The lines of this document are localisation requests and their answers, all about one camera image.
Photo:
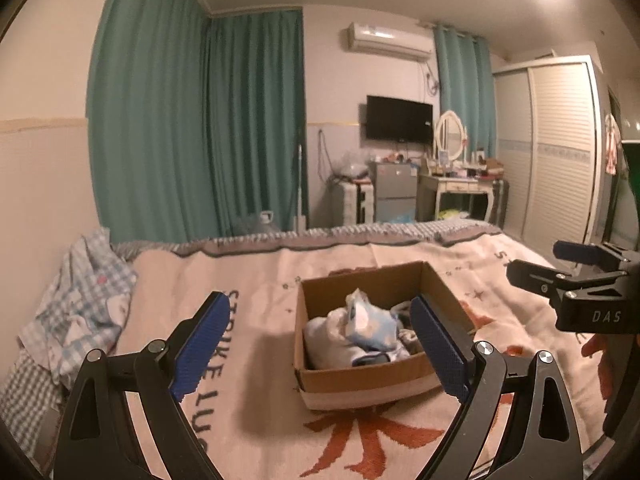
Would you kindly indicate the white sliding wardrobe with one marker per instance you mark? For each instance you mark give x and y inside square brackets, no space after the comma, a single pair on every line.
[555,155]

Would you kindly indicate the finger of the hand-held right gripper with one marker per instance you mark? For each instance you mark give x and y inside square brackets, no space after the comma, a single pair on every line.
[577,251]
[535,276]

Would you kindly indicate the grey mini fridge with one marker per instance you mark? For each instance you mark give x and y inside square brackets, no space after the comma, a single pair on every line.
[392,185]

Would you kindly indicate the hanging patterned garment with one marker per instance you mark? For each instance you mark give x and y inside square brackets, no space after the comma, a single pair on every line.
[612,145]

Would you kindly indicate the narrow green curtain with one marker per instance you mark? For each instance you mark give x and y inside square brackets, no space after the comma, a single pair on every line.
[462,90]

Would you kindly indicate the white air conditioner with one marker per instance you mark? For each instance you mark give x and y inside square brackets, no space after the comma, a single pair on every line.
[387,40]

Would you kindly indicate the white suitcase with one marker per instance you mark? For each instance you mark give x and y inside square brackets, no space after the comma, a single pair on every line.
[352,202]

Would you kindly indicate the clear plastic bag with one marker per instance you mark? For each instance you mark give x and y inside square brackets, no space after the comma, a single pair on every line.
[352,166]

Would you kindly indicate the black wall television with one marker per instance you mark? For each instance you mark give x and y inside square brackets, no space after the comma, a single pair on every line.
[399,119]

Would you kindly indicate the grey striped bedsheet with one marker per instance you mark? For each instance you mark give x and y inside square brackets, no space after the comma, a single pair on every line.
[300,240]

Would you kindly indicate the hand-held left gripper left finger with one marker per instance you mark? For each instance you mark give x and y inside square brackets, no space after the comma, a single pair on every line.
[200,345]

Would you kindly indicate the cardboard box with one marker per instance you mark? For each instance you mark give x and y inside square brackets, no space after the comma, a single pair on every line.
[360,385]

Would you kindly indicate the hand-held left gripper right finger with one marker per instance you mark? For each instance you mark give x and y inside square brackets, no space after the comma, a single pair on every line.
[440,345]

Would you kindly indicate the blue patterned soft packet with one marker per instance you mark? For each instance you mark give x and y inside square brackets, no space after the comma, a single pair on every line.
[372,322]

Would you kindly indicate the black packet with white label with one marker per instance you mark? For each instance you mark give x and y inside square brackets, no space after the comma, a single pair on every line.
[409,341]

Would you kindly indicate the dark suitcase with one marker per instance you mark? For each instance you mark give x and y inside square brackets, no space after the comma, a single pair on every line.
[501,202]

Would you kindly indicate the yellow-green cloth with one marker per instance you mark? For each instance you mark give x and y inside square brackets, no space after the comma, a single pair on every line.
[452,215]

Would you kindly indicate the white mop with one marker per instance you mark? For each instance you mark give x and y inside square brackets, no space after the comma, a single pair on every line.
[300,220]

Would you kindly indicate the cream printed blanket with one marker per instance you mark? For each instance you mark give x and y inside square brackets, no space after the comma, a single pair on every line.
[260,410]

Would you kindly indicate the blue checked quilt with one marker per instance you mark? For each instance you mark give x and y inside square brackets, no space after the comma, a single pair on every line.
[75,310]

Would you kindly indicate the white dressing table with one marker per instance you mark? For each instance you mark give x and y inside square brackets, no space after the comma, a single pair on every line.
[457,187]

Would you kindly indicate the oval white vanity mirror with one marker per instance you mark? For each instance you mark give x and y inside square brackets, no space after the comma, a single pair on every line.
[450,132]

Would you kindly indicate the person's right hand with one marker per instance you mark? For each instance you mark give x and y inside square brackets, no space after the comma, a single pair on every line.
[599,346]

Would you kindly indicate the dark green panel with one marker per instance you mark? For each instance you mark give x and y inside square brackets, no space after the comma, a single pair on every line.
[631,195]

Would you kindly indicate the clear water jug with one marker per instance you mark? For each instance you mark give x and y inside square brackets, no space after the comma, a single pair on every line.
[260,225]

